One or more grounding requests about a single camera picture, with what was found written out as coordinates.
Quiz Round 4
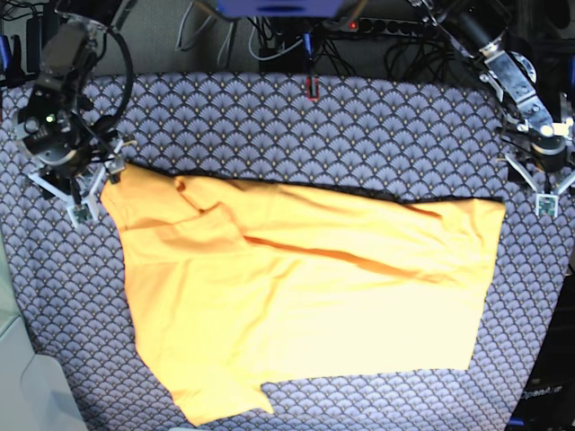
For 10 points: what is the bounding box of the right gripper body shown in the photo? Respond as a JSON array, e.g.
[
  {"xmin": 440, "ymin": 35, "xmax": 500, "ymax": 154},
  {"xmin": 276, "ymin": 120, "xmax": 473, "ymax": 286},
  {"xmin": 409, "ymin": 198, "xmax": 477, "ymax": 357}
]
[{"xmin": 12, "ymin": 108, "xmax": 126, "ymax": 227}]

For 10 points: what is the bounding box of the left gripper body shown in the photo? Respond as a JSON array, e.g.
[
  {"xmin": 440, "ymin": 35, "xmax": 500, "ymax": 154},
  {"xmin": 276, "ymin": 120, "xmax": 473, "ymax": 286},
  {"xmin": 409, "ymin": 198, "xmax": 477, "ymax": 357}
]
[{"xmin": 502, "ymin": 131, "xmax": 574, "ymax": 218}]

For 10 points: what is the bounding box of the yellow T-shirt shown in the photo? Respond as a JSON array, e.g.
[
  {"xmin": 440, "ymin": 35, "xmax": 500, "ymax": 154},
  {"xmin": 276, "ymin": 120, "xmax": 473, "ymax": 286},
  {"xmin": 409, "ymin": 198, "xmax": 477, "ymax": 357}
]
[{"xmin": 101, "ymin": 165, "xmax": 506, "ymax": 426}]

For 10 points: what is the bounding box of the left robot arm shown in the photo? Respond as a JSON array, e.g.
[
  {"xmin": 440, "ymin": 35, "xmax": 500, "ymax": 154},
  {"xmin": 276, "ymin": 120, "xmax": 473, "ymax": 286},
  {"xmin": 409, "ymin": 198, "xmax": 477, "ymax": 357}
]
[{"xmin": 411, "ymin": 1, "xmax": 574, "ymax": 217}]

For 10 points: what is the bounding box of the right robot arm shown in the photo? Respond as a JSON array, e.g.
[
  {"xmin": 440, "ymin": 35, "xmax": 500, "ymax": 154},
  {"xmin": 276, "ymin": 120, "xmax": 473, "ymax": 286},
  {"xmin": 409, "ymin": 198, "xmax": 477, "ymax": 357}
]
[{"xmin": 10, "ymin": 1, "xmax": 135, "ymax": 227}]

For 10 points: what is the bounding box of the blue fan-patterned table cloth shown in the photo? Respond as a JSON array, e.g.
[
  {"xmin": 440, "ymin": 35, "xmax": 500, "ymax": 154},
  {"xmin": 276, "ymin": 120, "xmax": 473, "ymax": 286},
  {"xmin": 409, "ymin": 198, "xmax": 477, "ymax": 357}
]
[{"xmin": 1, "ymin": 73, "xmax": 574, "ymax": 430}]

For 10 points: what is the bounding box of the black power strip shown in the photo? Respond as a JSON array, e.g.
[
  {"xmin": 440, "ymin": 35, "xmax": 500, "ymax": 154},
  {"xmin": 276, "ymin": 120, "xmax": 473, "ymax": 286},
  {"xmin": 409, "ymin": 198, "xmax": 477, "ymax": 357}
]
[{"xmin": 337, "ymin": 17, "xmax": 440, "ymax": 40}]

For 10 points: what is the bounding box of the blue box overhead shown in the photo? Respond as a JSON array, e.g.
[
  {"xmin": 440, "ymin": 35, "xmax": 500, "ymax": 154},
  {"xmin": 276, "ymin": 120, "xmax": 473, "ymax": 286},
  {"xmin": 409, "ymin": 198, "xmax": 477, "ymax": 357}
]
[{"xmin": 217, "ymin": 0, "xmax": 343, "ymax": 18}]

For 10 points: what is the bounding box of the red and black clamp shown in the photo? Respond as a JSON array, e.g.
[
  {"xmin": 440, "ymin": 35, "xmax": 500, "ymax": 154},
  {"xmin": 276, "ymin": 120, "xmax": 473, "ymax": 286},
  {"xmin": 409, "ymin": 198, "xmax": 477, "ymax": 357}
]
[{"xmin": 305, "ymin": 76, "xmax": 320, "ymax": 101}]

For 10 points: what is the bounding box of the white bin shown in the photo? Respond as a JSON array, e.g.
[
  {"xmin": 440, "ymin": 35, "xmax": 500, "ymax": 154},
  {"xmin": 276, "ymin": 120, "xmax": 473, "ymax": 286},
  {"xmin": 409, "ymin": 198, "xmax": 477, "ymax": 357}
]
[{"xmin": 1, "ymin": 251, "xmax": 86, "ymax": 430}]

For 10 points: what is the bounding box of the black OpenArm box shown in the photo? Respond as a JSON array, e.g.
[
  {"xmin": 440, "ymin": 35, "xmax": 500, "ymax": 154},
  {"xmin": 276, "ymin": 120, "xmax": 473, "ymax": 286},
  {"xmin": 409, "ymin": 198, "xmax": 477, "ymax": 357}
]
[{"xmin": 507, "ymin": 276, "xmax": 574, "ymax": 430}]

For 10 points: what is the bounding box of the blue handled clamp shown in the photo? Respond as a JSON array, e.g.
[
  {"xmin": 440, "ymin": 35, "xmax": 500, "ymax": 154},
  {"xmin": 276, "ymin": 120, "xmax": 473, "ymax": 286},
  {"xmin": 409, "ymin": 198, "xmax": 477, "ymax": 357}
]
[{"xmin": 302, "ymin": 32, "xmax": 314, "ymax": 75}]

